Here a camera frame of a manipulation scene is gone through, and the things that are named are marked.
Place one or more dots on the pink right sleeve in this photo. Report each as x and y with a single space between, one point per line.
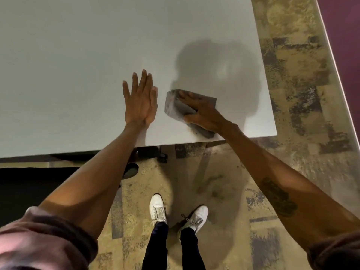
337 253

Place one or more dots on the person's left little finger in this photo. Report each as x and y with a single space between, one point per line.
126 91

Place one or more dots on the dark right trouser leg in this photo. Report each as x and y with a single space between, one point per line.
192 250

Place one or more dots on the person's left forearm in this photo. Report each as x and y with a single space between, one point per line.
92 177

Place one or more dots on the dark left trouser leg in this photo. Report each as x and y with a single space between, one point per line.
156 247

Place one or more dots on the person's right hand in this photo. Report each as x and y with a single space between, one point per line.
206 113

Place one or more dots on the person's right forearm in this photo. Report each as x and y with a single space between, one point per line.
281 188

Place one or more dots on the pink left sleeve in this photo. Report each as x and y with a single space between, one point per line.
42 241

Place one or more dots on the person's left middle finger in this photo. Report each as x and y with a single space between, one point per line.
143 82

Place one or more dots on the pink sleeve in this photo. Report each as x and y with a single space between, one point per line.
42 241
337 253

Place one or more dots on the person's left thumb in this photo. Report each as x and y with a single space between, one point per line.
155 96

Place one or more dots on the white shoe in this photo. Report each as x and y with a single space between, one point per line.
195 219
157 208

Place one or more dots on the grey cleaning cloth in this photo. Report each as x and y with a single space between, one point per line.
175 108

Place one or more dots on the white left shoe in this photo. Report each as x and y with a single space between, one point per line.
157 208

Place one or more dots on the person's right thumb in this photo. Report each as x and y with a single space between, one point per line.
190 118

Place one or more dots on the white baseboard strip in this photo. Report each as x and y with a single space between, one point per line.
337 73

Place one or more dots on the person's left hand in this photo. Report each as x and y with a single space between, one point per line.
140 106

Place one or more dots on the dark trouser leg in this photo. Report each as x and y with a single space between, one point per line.
192 250
156 247

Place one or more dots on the white right shoe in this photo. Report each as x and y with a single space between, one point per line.
195 219

